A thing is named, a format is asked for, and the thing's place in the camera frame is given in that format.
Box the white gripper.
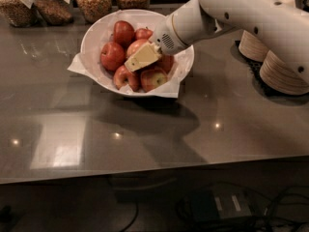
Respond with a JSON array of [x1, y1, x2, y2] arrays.
[[125, 14, 188, 72]]

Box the large orange-red apple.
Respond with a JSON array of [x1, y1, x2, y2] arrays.
[[126, 39, 148, 58]]

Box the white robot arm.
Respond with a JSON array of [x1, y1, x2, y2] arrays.
[[125, 0, 309, 82]]

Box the red-yellow apple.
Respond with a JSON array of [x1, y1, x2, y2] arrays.
[[156, 55, 174, 73], [140, 67, 168, 92]]

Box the red apple top right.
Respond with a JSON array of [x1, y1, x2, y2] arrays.
[[135, 28, 153, 40]]

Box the red apple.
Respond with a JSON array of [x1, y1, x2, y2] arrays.
[[100, 42, 126, 72], [135, 28, 153, 40], [113, 20, 135, 48], [113, 65, 140, 92]]

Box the red-yellow apple bottom right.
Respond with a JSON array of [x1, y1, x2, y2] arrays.
[[140, 67, 168, 92]]

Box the red apple top left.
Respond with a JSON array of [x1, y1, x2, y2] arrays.
[[113, 20, 135, 48]]

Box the red apple bottom left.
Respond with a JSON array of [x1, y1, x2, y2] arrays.
[[113, 65, 140, 92]]

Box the white ceramic bowl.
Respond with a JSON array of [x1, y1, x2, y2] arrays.
[[79, 9, 195, 99]]

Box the white paper bowl liner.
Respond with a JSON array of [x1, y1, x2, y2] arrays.
[[67, 10, 191, 99]]

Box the glass jar of cereal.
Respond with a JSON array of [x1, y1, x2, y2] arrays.
[[75, 0, 112, 23]]

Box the back stack paper bowls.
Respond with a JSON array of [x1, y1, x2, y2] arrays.
[[238, 0, 296, 63]]

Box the stack paper bowls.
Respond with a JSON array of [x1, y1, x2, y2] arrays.
[[238, 0, 296, 63], [260, 50, 309, 96]]

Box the front stack paper bowls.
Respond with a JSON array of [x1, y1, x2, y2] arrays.
[[260, 50, 309, 96]]

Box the glass jar far left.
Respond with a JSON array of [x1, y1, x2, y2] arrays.
[[0, 0, 38, 27]]

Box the black rubber mat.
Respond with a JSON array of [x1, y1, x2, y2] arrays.
[[239, 53, 309, 97]]

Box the black power adapter box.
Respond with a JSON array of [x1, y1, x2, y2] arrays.
[[187, 188, 261, 222]]

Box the black cable under table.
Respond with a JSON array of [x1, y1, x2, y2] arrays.
[[118, 202, 140, 232]]

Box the black cables right floor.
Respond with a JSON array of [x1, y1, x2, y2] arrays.
[[175, 181, 309, 232]]

